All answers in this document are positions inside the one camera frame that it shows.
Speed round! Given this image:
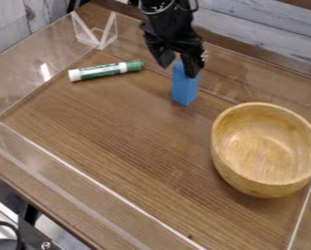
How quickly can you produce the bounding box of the clear acrylic corner bracket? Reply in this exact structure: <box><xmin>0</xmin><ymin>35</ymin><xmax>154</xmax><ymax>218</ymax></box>
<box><xmin>71</xmin><ymin>12</ymin><xmax>117</xmax><ymax>51</ymax></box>

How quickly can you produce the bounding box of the blue rectangular block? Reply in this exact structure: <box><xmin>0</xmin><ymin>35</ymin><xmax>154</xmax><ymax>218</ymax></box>
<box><xmin>171</xmin><ymin>62</ymin><xmax>199</xmax><ymax>105</ymax></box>

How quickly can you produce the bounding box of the green and white marker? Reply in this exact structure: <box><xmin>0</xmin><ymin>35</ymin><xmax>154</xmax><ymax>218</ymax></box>
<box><xmin>68</xmin><ymin>60</ymin><xmax>143</xmax><ymax>82</ymax></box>

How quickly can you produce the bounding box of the black cable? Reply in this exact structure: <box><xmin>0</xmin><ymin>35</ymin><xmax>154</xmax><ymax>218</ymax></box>
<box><xmin>0</xmin><ymin>220</ymin><xmax>25</xmax><ymax>250</ymax></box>

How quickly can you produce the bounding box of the brown wooden bowl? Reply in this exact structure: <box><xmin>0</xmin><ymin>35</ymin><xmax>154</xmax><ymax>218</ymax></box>
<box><xmin>210</xmin><ymin>103</ymin><xmax>311</xmax><ymax>198</ymax></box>

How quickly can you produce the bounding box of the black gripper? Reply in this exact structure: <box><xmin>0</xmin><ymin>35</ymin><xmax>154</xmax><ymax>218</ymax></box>
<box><xmin>139</xmin><ymin>9</ymin><xmax>206</xmax><ymax>78</ymax></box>

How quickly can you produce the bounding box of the black metal base plate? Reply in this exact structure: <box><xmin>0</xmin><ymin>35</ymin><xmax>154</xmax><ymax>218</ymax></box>
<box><xmin>17</xmin><ymin>218</ymin><xmax>64</xmax><ymax>250</ymax></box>

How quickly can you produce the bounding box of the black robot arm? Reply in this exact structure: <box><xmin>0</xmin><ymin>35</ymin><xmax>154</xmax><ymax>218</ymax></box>
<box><xmin>138</xmin><ymin>0</ymin><xmax>206</xmax><ymax>78</ymax></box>

